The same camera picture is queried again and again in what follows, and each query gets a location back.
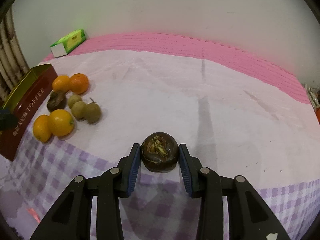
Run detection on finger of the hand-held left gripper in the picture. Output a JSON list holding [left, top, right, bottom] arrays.
[[0, 108, 16, 131]]

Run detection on orange mandarin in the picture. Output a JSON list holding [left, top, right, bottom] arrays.
[[33, 114, 53, 143], [48, 109, 75, 137], [69, 73, 90, 95], [52, 75, 71, 93]]

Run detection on dark red candy box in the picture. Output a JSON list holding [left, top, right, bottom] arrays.
[[0, 64, 58, 162]]

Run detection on shiny wrapped packets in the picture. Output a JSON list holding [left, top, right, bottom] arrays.
[[303, 83, 320, 107]]

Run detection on green tissue box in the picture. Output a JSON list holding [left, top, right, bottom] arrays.
[[49, 29, 87, 58]]

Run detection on tan longan fruit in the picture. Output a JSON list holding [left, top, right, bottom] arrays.
[[71, 101, 86, 120], [68, 94, 83, 107], [83, 103, 101, 124]]

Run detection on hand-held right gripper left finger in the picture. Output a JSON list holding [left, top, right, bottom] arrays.
[[30, 143, 141, 240]]

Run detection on purple checked tablecloth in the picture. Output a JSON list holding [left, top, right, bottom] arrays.
[[0, 50, 320, 240]]

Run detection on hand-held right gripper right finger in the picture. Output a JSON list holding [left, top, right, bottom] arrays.
[[179, 143, 292, 240]]

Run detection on dark brown water chestnut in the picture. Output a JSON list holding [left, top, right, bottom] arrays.
[[47, 91, 67, 113], [141, 131, 180, 173]]

